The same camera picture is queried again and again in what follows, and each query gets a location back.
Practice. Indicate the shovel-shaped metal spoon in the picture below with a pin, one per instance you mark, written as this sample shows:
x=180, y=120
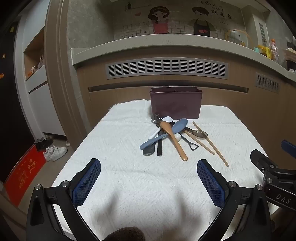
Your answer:
x=186, y=140

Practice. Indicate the wooden spoon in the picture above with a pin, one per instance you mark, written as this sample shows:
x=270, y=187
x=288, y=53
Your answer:
x=179, y=146

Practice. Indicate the glass dome container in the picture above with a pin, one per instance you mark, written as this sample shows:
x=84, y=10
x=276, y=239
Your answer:
x=237, y=37

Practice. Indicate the black utensil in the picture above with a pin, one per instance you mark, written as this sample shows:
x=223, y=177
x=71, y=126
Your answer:
x=159, y=148

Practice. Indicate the white wall fixture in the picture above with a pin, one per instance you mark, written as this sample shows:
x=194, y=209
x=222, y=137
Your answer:
x=260, y=27

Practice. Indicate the dark brown fuzzy object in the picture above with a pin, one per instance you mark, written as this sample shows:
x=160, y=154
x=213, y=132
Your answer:
x=124, y=234

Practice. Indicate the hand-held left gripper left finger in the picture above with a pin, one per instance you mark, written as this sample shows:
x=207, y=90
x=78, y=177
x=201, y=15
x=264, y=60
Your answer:
x=87, y=180

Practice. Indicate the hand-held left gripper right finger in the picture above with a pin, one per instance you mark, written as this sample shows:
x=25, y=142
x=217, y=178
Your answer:
x=211, y=183

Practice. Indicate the yellow jar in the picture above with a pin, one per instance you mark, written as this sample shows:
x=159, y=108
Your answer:
x=264, y=49

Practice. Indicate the blue plastic spoon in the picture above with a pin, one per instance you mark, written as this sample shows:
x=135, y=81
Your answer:
x=180, y=125

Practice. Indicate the cartoon wall poster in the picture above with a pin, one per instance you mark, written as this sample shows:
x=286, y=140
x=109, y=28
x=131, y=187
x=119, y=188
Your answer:
x=159, y=16

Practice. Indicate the grey plastic spoon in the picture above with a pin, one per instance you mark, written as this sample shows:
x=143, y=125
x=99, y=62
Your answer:
x=148, y=151

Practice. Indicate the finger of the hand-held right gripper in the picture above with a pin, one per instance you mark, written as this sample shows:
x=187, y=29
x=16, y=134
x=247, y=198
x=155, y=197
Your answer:
x=288, y=148
x=260, y=160

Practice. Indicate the orange-capped bottle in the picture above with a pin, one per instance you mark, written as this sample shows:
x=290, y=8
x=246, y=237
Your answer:
x=274, y=49

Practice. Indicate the white sneaker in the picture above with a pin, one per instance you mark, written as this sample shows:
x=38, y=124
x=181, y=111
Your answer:
x=47, y=154
x=57, y=153

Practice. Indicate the white textured cloth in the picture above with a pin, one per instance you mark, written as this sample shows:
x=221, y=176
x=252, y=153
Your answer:
x=129, y=176

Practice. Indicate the white cabinet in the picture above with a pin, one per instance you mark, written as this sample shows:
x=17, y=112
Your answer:
x=41, y=97

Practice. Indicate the person's right forearm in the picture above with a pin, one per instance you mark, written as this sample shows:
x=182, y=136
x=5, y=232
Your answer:
x=284, y=223

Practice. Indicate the red doormat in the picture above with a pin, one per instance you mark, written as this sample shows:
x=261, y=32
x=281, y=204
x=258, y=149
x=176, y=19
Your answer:
x=20, y=176

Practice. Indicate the wooden chopstick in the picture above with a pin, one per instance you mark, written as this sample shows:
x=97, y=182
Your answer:
x=217, y=151
x=203, y=144

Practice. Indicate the maroon plastic utensil holder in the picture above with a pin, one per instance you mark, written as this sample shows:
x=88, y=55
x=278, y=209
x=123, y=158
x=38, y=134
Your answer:
x=175, y=104

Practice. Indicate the small grey vent grille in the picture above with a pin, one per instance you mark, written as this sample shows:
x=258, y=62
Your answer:
x=268, y=82

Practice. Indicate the large grey vent grille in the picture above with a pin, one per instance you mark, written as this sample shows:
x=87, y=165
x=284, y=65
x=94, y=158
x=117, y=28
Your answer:
x=166, y=67

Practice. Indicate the white plastic spoon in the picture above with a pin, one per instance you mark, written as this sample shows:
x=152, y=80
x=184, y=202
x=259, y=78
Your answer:
x=167, y=119

